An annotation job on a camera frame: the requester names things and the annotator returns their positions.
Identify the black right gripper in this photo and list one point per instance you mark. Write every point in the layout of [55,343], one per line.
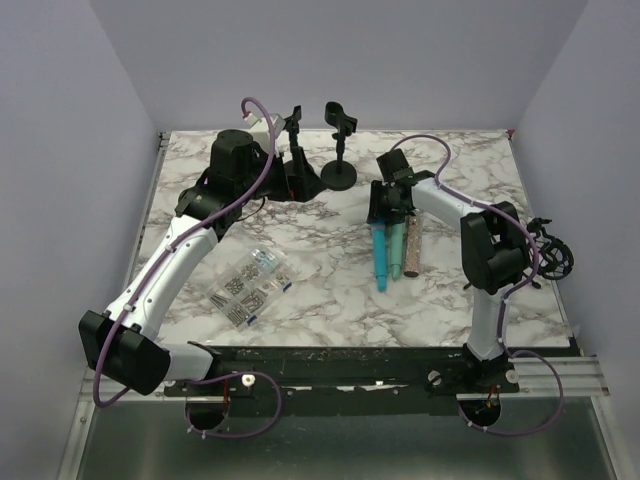
[377,209]

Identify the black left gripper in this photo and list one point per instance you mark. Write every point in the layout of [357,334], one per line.
[260,156]

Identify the black round-base stand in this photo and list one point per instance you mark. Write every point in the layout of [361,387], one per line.
[339,175]
[302,179]

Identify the blue microphone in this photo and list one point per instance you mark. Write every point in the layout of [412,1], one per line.
[378,234]

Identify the mint green microphone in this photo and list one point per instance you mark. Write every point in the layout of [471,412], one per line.
[397,249]

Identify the glitter rhinestone microphone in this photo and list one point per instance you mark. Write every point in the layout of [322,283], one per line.
[413,244]

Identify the black tripod shock-mount stand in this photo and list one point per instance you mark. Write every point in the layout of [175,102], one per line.
[550,250]

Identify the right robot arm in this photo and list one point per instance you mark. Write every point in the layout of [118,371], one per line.
[430,195]

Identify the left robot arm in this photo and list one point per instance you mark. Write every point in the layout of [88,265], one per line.
[121,342]

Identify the clear plastic screw box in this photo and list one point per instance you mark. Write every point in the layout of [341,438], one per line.
[247,288]

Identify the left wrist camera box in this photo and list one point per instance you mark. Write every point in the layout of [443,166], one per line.
[265,122]

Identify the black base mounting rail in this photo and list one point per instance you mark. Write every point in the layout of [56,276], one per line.
[344,381]

